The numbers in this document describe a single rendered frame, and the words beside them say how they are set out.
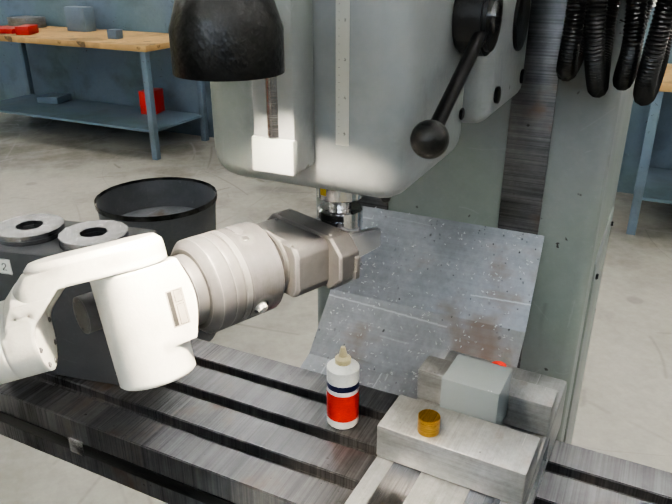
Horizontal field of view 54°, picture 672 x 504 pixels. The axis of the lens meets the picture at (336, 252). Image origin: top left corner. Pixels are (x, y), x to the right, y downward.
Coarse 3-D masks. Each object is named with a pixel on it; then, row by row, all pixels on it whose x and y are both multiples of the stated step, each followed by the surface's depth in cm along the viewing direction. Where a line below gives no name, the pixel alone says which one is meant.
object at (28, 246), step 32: (0, 224) 92; (32, 224) 93; (64, 224) 93; (96, 224) 92; (0, 256) 87; (32, 256) 86; (0, 288) 89; (64, 288) 87; (64, 320) 89; (64, 352) 91; (96, 352) 90
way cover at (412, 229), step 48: (384, 240) 108; (432, 240) 105; (480, 240) 102; (528, 240) 99; (336, 288) 111; (432, 288) 104; (480, 288) 101; (528, 288) 99; (336, 336) 107; (384, 336) 105; (432, 336) 102; (480, 336) 100; (384, 384) 101
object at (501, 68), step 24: (504, 0) 67; (528, 0) 75; (504, 24) 68; (528, 24) 80; (504, 48) 70; (480, 72) 68; (504, 72) 72; (480, 96) 69; (504, 96) 75; (480, 120) 70
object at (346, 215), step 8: (320, 208) 68; (328, 208) 68; (352, 208) 68; (360, 208) 68; (320, 216) 68; (328, 216) 67; (336, 216) 67; (344, 216) 67; (352, 216) 67; (360, 216) 68
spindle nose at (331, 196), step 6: (318, 192) 67; (330, 192) 66; (336, 192) 66; (342, 192) 66; (324, 198) 67; (330, 198) 66; (336, 198) 66; (342, 198) 66; (348, 198) 66; (354, 198) 66; (360, 198) 67
